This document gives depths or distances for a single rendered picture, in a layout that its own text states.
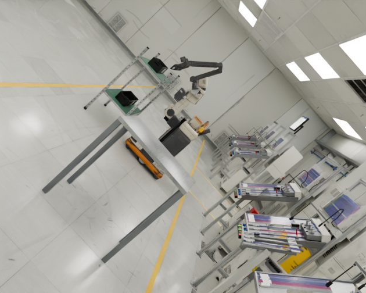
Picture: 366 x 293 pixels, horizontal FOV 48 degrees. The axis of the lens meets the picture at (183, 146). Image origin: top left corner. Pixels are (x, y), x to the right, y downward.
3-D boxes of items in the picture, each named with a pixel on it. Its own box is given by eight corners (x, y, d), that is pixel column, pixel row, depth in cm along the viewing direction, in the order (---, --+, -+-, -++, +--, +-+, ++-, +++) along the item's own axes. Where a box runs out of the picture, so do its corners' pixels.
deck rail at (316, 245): (247, 241, 382) (248, 235, 381) (247, 240, 384) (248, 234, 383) (325, 249, 376) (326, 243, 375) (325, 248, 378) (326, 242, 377)
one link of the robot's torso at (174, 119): (172, 129, 559) (185, 117, 555) (169, 132, 531) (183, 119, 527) (158, 114, 557) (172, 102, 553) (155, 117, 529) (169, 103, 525)
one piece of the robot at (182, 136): (167, 160, 586) (211, 122, 572) (162, 168, 533) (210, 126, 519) (151, 143, 584) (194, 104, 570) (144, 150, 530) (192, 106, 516)
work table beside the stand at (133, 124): (68, 179, 339) (137, 115, 326) (123, 243, 336) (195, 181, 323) (41, 189, 295) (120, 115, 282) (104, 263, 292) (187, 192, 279)
